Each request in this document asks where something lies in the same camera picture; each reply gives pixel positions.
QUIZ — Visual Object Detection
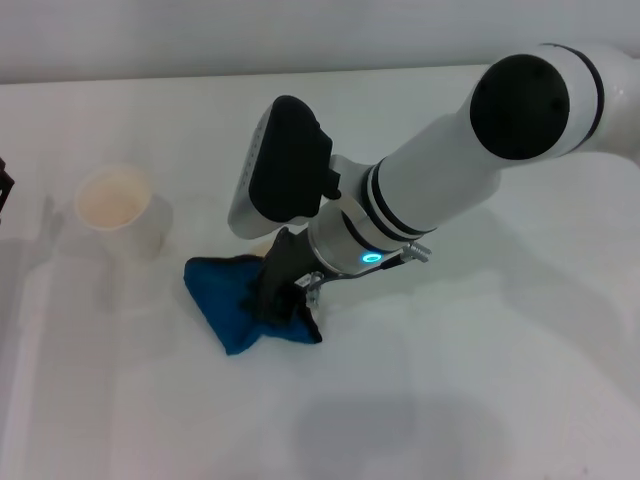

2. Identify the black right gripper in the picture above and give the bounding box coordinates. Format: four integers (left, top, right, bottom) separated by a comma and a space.
238, 226, 322, 327

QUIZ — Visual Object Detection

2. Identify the blue rag with black edging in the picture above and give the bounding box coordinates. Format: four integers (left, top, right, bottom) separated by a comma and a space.
182, 253, 324, 358

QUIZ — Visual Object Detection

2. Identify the white paper cup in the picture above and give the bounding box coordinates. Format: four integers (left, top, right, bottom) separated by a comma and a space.
73, 162, 174, 262

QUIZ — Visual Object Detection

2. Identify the grey right wrist cable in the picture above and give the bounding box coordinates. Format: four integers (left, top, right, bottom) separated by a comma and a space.
305, 242, 434, 307

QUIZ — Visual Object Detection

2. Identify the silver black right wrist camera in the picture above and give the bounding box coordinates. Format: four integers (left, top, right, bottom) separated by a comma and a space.
227, 94, 342, 242

